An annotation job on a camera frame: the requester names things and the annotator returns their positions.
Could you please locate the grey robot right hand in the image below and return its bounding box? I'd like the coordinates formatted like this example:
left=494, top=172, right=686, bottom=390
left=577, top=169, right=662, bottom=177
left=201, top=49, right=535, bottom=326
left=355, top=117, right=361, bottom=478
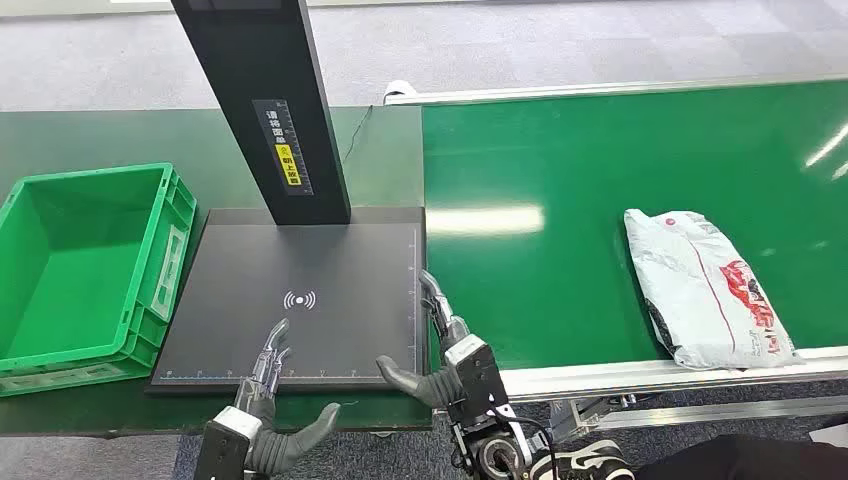
left=376, top=270, right=470, bottom=409

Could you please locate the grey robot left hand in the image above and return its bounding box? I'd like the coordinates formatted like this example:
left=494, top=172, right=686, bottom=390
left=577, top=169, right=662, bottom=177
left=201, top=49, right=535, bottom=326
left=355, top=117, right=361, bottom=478
left=233, top=317, right=342, bottom=478

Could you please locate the white package with red print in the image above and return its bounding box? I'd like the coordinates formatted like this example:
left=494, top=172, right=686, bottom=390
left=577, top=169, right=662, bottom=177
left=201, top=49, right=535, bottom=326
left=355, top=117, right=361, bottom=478
left=623, top=209, right=804, bottom=371

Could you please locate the black scanner machine with column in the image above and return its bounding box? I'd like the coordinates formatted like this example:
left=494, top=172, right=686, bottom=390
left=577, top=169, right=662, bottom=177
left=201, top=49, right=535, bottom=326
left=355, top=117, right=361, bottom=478
left=145, top=0, right=429, bottom=397

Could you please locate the green conveyor belt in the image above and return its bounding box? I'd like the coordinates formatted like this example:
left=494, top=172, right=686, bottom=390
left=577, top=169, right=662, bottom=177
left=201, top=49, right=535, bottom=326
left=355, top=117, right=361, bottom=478
left=421, top=79, right=848, bottom=372

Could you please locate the black white shoe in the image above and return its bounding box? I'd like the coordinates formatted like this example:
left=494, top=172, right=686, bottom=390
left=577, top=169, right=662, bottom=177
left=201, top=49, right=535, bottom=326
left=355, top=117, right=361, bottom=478
left=529, top=440, right=635, bottom=480

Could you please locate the green plastic crate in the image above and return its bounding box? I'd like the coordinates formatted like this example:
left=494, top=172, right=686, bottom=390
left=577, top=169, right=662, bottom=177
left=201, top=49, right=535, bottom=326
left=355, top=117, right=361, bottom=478
left=0, top=162, right=198, bottom=399

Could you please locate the black yellow label sticker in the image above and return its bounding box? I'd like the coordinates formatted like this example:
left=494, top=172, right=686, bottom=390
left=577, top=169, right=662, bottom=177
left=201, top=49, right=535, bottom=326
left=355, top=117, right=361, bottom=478
left=251, top=99, right=314, bottom=197

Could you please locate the person's leg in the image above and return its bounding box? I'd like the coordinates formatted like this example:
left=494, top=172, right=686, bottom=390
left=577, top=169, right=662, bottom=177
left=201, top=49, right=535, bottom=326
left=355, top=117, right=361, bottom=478
left=634, top=433, right=848, bottom=480

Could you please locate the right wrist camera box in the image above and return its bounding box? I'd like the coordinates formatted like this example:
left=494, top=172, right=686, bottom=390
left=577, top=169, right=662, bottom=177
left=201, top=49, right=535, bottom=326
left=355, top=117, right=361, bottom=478
left=445, top=334, right=510, bottom=425

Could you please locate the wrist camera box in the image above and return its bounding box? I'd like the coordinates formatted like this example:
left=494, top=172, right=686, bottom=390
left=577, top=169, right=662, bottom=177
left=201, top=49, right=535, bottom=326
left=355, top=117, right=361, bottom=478
left=193, top=405, right=263, bottom=480
left=445, top=334, right=510, bottom=425

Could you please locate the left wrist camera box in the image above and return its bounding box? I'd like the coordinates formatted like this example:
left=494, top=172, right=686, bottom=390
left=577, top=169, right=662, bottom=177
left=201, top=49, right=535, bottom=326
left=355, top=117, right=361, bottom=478
left=193, top=405, right=263, bottom=480

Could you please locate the thin black cable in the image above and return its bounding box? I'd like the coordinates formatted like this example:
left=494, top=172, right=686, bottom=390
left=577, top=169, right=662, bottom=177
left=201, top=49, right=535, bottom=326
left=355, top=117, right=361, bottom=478
left=341, top=105, right=374, bottom=167

